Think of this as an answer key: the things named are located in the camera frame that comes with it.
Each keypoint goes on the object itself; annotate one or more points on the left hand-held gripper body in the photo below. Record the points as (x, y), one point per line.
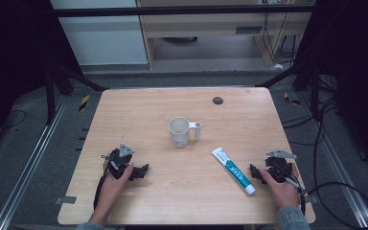
(118, 163)

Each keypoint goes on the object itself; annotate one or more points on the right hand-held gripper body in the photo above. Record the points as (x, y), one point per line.
(278, 167)

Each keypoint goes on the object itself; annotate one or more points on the person's left hand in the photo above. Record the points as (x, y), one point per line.
(113, 188)

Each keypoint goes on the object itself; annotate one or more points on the person's right hand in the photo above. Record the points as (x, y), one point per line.
(284, 193)

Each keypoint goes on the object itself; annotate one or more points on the white and teal toothpaste tube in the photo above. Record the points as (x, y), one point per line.
(234, 171)

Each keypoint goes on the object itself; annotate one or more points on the grey tape piece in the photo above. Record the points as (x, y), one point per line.
(311, 199)
(65, 200)

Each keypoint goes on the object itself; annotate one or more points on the yellow and black tape strip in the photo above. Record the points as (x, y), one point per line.
(291, 99)
(84, 103)

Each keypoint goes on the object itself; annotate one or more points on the dark round table grommet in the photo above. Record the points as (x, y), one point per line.
(218, 100)

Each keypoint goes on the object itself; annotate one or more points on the black metal stand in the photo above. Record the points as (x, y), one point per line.
(50, 96)
(315, 92)

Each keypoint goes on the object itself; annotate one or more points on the small white floor object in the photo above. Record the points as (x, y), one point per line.
(278, 66)

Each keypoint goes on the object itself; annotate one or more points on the black curtain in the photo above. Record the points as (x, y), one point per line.
(354, 73)
(9, 57)

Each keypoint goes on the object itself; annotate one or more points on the white cabinet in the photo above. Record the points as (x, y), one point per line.
(102, 38)

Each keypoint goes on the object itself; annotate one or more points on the light wooden desk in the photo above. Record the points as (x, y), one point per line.
(204, 27)

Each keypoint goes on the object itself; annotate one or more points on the aluminium floor rail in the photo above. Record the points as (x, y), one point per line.
(28, 166)
(341, 179)

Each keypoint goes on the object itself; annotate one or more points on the black horizontal frame bar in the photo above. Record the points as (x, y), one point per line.
(185, 11)

